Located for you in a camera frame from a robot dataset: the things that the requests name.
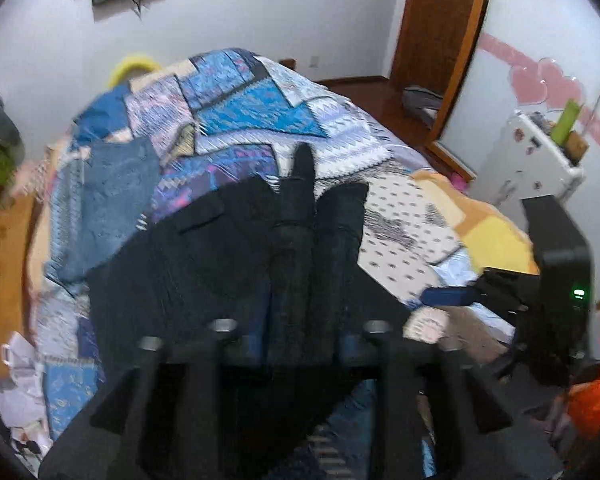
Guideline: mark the grey cloth on floor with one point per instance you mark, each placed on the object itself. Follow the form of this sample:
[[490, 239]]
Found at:
[[422, 102]]

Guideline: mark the blue jeans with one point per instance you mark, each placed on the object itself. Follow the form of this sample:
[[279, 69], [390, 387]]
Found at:
[[110, 205]]

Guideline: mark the wooden lap table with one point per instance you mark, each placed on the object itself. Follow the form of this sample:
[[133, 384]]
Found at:
[[2, 290]]

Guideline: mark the green bottle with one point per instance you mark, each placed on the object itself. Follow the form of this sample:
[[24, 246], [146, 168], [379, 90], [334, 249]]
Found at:
[[565, 122]]

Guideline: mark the black pants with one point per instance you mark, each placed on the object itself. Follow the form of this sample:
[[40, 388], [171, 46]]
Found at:
[[220, 270]]

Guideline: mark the patchwork printed blanket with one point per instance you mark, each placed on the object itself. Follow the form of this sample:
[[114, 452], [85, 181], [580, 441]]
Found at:
[[290, 120]]

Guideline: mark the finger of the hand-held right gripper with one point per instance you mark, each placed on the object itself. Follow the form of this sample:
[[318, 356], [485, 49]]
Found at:
[[450, 296], [510, 280]]

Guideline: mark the white sliding door pink hearts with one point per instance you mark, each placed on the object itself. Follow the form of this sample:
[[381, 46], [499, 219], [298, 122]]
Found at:
[[540, 50]]

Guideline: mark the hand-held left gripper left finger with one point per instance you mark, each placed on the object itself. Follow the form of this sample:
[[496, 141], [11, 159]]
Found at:
[[200, 385]]

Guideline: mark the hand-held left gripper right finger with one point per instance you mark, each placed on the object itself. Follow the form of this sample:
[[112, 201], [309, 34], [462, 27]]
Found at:
[[410, 390]]

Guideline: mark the wooden bed post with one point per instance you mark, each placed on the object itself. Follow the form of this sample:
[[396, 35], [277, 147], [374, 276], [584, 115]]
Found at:
[[289, 64]]

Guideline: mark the brown wooden door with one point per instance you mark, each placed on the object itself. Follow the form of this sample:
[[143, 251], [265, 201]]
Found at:
[[442, 20]]

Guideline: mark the person's right forearm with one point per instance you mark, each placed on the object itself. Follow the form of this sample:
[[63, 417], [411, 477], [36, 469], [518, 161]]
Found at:
[[597, 390]]

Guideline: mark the white small cabinet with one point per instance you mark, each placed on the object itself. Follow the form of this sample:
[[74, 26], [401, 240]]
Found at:
[[522, 165]]

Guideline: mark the white wall socket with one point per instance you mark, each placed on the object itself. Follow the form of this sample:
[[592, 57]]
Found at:
[[315, 62]]

